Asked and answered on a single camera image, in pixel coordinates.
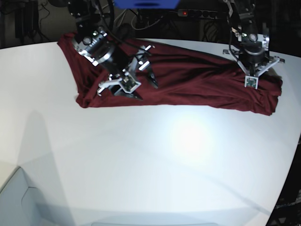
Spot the dark red t-shirt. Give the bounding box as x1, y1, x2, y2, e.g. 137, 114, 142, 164
57, 33, 283, 116

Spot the black box on floor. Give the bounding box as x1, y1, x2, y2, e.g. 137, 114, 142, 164
15, 0, 39, 42

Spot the blue box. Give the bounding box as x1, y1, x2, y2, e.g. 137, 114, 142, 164
114, 0, 180, 9

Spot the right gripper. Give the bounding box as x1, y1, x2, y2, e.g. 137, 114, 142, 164
101, 47, 158, 101

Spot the white bin at corner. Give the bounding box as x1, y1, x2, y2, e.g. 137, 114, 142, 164
0, 168, 41, 226

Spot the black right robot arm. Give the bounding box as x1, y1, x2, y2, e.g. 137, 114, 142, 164
67, 0, 158, 100

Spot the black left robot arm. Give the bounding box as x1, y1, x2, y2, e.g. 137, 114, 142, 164
223, 0, 265, 71

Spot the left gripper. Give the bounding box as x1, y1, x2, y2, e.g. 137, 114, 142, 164
239, 46, 265, 68

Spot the black power strip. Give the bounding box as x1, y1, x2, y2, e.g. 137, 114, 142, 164
177, 9, 226, 19

